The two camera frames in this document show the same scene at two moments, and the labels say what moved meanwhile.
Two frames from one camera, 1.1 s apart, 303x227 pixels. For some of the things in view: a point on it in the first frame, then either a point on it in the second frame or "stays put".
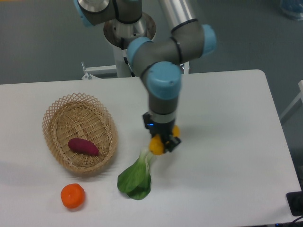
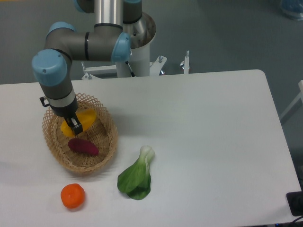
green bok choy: (135, 181) stays put
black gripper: (164, 129) → (67, 112)
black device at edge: (295, 201) stays put
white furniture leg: (300, 96) stays put
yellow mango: (156, 143) → (86, 117)
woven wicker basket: (79, 115) stays put
